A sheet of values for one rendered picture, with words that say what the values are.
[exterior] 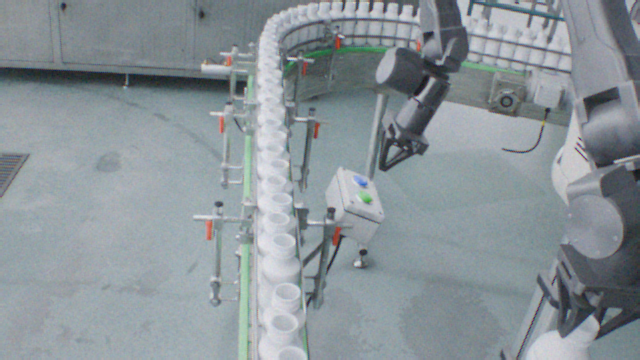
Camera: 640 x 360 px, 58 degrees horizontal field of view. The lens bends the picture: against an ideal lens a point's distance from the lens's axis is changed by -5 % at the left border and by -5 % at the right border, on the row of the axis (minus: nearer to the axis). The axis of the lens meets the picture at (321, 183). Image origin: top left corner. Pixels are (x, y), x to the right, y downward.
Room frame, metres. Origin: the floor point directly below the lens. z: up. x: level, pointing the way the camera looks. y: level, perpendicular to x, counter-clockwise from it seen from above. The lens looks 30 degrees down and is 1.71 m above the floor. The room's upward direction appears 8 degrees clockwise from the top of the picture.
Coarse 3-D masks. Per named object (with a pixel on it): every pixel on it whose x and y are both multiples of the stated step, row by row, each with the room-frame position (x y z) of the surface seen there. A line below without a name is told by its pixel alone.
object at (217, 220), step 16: (304, 64) 1.82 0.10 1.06; (224, 112) 1.34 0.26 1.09; (288, 112) 1.36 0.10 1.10; (224, 144) 1.34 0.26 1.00; (224, 160) 1.34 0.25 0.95; (304, 160) 1.37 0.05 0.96; (224, 176) 1.33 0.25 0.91; (304, 176) 1.37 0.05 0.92; (304, 192) 1.37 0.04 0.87; (304, 208) 0.91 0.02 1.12; (208, 224) 0.89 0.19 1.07; (304, 224) 0.92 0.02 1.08; (320, 224) 0.93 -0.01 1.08; (336, 224) 0.93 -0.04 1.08; (352, 224) 0.94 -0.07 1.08; (208, 240) 0.89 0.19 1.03; (304, 240) 0.92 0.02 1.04; (336, 240) 0.93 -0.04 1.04; (320, 256) 0.93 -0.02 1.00; (240, 272) 0.89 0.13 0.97; (320, 272) 0.93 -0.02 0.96; (320, 288) 0.93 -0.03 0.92; (320, 304) 0.93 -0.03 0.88
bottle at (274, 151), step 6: (276, 144) 1.05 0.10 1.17; (270, 150) 1.05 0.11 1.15; (276, 150) 1.05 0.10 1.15; (282, 150) 1.03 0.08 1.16; (264, 156) 1.03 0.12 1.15; (270, 156) 1.02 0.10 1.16; (276, 156) 1.02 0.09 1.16; (282, 156) 1.03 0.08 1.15; (264, 162) 1.03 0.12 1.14; (258, 168) 1.03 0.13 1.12; (264, 168) 1.02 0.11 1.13; (258, 174) 1.02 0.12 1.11; (264, 174) 1.01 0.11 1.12; (258, 180) 1.02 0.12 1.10; (258, 186) 1.02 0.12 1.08; (258, 192) 1.01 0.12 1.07
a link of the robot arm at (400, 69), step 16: (400, 48) 0.98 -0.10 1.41; (448, 48) 0.99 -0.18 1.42; (464, 48) 1.00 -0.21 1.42; (384, 64) 0.98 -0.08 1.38; (400, 64) 0.96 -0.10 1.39; (416, 64) 0.98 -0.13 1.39; (432, 64) 1.00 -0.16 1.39; (448, 64) 0.98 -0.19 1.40; (384, 80) 0.95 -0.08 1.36; (400, 80) 0.95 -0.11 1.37; (416, 80) 0.96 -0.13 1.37
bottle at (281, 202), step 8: (272, 200) 0.85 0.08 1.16; (280, 200) 0.87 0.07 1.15; (288, 200) 0.87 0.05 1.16; (272, 208) 0.85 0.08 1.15; (280, 208) 0.84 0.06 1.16; (288, 208) 0.85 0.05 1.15; (264, 216) 0.86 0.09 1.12; (288, 216) 0.85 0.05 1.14; (264, 224) 0.84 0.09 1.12; (288, 232) 0.84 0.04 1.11
